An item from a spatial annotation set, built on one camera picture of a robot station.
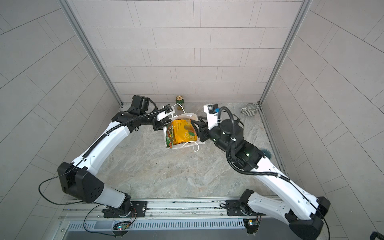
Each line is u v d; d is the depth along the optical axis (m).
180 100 1.05
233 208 0.71
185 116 0.79
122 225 0.64
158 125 0.65
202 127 0.52
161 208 0.72
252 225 0.68
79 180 0.39
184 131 0.81
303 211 0.37
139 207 0.71
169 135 0.74
